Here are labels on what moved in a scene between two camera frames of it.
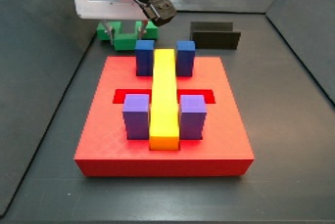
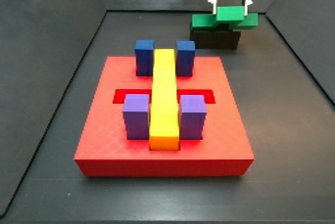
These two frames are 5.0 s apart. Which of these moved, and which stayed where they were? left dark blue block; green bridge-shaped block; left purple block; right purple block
Moved: green bridge-shaped block
Stayed: left dark blue block; right purple block; left purple block
